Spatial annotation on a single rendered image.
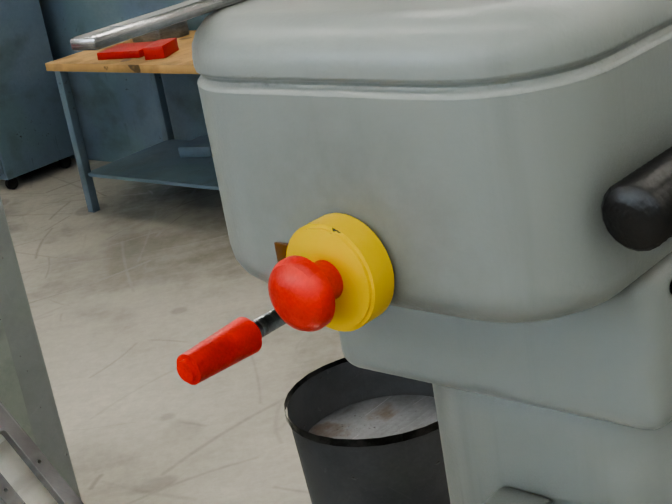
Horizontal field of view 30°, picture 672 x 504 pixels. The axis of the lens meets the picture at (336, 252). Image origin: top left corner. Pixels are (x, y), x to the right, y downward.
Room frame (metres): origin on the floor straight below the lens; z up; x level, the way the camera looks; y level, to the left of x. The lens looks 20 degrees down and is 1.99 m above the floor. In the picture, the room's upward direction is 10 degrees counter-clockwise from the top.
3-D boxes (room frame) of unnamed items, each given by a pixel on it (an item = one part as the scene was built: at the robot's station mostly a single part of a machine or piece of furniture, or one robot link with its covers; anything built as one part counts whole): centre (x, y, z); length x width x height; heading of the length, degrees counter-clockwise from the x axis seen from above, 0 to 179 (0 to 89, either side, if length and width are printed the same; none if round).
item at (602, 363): (0.81, -0.19, 1.68); 0.34 x 0.24 x 0.10; 136
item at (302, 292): (0.59, 0.02, 1.76); 0.04 x 0.03 x 0.04; 46
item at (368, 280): (0.61, 0.00, 1.76); 0.06 x 0.02 x 0.06; 46
